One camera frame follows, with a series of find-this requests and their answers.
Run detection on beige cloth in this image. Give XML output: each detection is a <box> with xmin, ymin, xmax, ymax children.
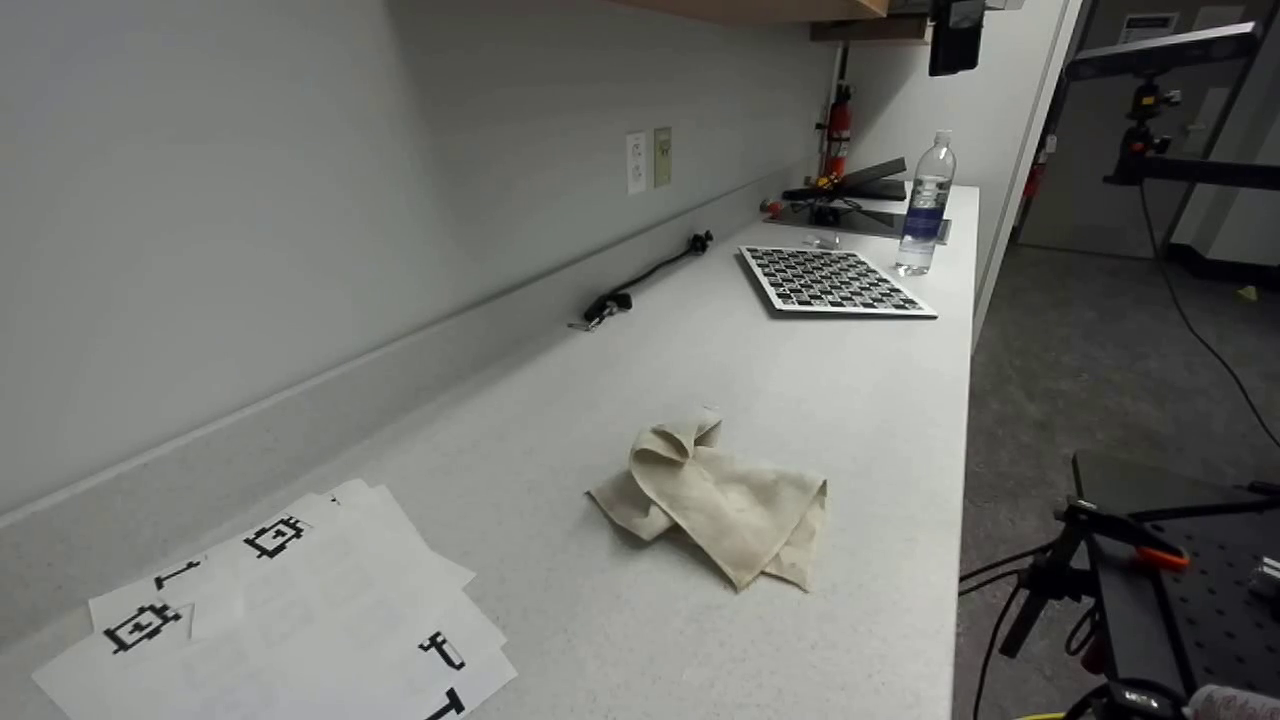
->
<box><xmin>582</xmin><ymin>411</ymin><xmax>833</xmax><ymax>596</ymax></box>

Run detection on checkerboard calibration board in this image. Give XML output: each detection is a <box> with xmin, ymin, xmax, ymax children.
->
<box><xmin>735</xmin><ymin>241</ymin><xmax>938</xmax><ymax>323</ymax></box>

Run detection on black bar clamp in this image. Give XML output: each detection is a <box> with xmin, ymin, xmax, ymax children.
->
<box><xmin>760</xmin><ymin>155</ymin><xmax>953</xmax><ymax>245</ymax></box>

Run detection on red clamp tool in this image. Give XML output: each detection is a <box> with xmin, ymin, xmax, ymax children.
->
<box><xmin>811</xmin><ymin>45</ymin><xmax>858</xmax><ymax>188</ymax></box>

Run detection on clear plastic water bottle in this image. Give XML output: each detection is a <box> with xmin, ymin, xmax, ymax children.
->
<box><xmin>892</xmin><ymin>128</ymin><xmax>960</xmax><ymax>279</ymax></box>

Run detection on small marker-printed paper sheet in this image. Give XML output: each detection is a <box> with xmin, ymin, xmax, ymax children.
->
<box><xmin>397</xmin><ymin>585</ymin><xmax>518</xmax><ymax>720</ymax></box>

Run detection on large marker-printed paper sheet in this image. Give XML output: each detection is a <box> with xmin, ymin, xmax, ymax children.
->
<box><xmin>31</xmin><ymin>477</ymin><xmax>481</xmax><ymax>720</ymax></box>

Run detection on black tripod legs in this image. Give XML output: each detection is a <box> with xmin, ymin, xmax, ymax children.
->
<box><xmin>957</xmin><ymin>517</ymin><xmax>1113</xmax><ymax>720</ymax></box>

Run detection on black perforated breadboard table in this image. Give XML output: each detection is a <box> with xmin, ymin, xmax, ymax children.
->
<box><xmin>1072</xmin><ymin>453</ymin><xmax>1280</xmax><ymax>704</ymax></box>

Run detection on white wall outlet plate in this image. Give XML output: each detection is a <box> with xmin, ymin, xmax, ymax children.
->
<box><xmin>624</xmin><ymin>128</ymin><xmax>655</xmax><ymax>201</ymax></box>

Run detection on beige wall outlet plate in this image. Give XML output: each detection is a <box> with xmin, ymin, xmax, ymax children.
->
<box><xmin>649</xmin><ymin>125</ymin><xmax>681</xmax><ymax>193</ymax></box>

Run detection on wooden wall cabinet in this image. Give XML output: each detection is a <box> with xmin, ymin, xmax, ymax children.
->
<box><xmin>624</xmin><ymin>0</ymin><xmax>931</xmax><ymax>45</ymax></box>

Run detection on black hanging camera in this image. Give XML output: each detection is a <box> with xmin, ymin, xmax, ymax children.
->
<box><xmin>928</xmin><ymin>0</ymin><xmax>992</xmax><ymax>80</ymax></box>

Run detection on orange-handled black clamp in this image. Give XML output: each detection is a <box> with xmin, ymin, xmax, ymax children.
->
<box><xmin>1055</xmin><ymin>494</ymin><xmax>1196</xmax><ymax>576</ymax></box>

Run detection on black floor cable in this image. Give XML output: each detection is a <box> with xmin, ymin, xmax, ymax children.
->
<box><xmin>1134</xmin><ymin>177</ymin><xmax>1280</xmax><ymax>453</ymax></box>

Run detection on black camera stand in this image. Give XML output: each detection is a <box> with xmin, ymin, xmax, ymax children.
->
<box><xmin>1065</xmin><ymin>10</ymin><xmax>1280</xmax><ymax>193</ymax></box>

